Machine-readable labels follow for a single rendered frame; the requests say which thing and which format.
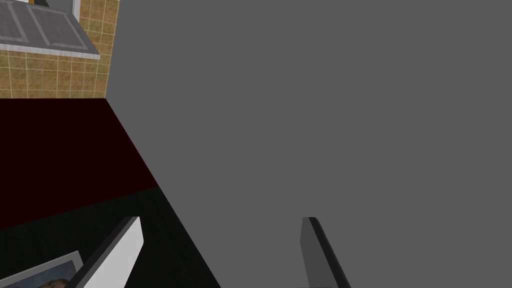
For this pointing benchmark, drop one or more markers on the grey wall cupboard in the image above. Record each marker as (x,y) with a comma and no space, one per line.
(44,28)

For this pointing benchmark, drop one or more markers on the grey framed flat panel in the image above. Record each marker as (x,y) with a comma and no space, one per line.
(40,272)

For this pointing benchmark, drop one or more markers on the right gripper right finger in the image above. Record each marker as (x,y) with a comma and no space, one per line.
(320,264)

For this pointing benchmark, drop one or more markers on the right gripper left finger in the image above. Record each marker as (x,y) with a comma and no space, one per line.
(116,256)

